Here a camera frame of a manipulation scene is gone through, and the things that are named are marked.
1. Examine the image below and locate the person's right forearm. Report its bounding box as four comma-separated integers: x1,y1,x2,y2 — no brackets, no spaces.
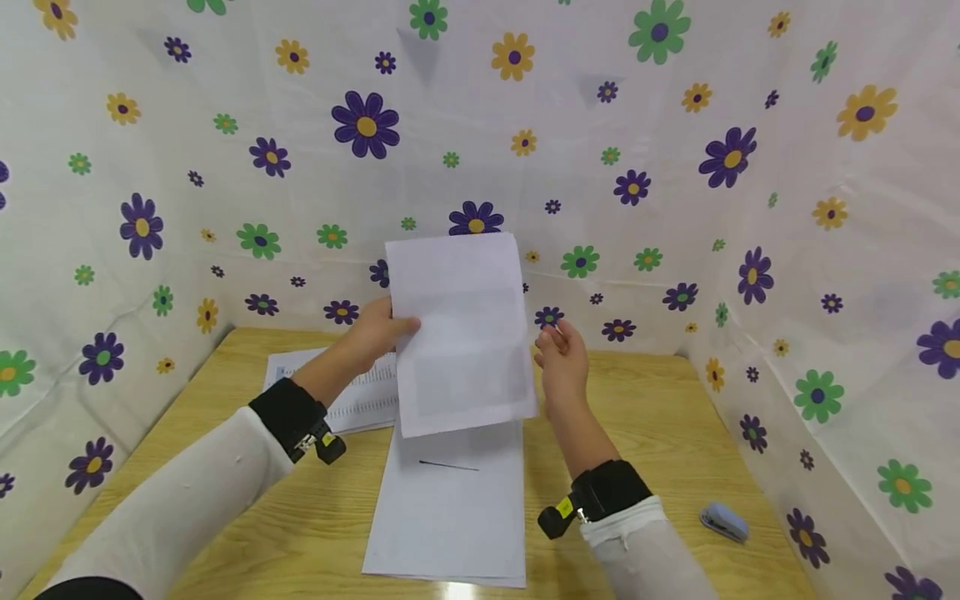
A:
542,395,721,600

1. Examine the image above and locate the stack of white paper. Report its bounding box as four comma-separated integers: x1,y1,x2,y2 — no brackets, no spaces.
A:
361,419,528,589

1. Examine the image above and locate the black wrist band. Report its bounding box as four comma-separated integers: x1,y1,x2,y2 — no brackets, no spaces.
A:
537,458,654,541
247,377,348,466

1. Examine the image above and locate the person's left forearm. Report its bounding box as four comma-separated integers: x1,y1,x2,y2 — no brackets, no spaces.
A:
33,337,370,600

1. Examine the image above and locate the light blue stapler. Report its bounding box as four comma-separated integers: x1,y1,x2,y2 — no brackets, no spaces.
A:
698,501,750,545

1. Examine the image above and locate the person's right hand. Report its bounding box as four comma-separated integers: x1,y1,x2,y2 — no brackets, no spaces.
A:
532,319,593,411

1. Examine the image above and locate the white paper sheet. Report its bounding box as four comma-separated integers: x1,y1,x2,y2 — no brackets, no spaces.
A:
383,232,540,440

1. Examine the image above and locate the person's left hand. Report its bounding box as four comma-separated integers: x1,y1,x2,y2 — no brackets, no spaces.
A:
341,296,423,375

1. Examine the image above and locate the printed paper sheet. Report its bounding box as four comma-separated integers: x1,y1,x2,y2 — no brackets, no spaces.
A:
262,347,399,436

